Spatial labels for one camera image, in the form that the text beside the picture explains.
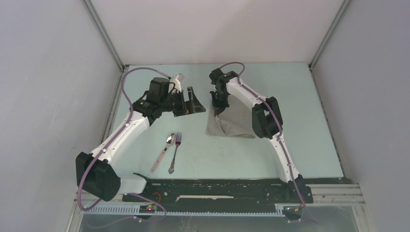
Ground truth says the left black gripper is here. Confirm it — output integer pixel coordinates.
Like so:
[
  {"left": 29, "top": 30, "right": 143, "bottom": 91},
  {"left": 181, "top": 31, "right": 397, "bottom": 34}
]
[{"left": 160, "top": 87, "right": 205, "bottom": 117}]

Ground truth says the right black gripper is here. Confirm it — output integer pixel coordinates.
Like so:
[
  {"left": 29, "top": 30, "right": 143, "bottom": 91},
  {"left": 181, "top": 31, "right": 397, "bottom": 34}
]
[{"left": 210, "top": 89, "right": 230, "bottom": 116}]

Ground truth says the grey cloth napkin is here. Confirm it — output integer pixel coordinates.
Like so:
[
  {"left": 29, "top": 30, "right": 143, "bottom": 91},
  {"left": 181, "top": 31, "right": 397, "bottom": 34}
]
[{"left": 206, "top": 95, "right": 257, "bottom": 139}]

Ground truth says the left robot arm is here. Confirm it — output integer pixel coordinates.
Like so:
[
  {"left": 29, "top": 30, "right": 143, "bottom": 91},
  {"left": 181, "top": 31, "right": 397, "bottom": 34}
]
[{"left": 75, "top": 73, "right": 206, "bottom": 202}]

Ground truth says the iridescent fork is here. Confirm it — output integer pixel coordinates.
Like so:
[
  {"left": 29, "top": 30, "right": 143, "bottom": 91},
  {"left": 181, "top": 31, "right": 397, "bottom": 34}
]
[{"left": 168, "top": 132, "right": 182, "bottom": 174}]

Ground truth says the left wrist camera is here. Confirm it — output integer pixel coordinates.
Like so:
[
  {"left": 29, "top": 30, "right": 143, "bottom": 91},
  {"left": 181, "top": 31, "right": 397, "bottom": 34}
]
[{"left": 169, "top": 73, "right": 185, "bottom": 94}]

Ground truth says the silver spoon pink handle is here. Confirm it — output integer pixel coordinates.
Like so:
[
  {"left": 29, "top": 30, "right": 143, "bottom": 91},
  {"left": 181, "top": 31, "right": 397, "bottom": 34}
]
[{"left": 150, "top": 133, "right": 176, "bottom": 174}]

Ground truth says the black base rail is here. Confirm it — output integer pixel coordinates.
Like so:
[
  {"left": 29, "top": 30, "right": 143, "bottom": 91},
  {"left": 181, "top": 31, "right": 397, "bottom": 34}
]
[{"left": 140, "top": 178, "right": 313, "bottom": 212}]

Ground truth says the left aluminium frame post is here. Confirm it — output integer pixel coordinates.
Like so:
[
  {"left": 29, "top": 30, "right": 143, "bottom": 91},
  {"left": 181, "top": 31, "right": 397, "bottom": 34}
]
[{"left": 81, "top": 0, "right": 125, "bottom": 72}]

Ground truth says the aluminium frame post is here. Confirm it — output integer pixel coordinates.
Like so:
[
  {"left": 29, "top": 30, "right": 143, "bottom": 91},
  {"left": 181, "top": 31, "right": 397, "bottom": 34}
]
[
  {"left": 309, "top": 0, "right": 352, "bottom": 70},
  {"left": 81, "top": 0, "right": 125, "bottom": 72}
]

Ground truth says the white cable duct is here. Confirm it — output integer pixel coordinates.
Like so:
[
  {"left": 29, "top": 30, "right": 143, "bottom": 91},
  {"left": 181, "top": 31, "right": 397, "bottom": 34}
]
[{"left": 85, "top": 204, "right": 302, "bottom": 217}]

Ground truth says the right aluminium frame post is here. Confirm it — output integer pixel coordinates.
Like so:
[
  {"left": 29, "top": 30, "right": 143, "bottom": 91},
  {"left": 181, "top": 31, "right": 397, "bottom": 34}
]
[{"left": 309, "top": 0, "right": 352, "bottom": 70}]

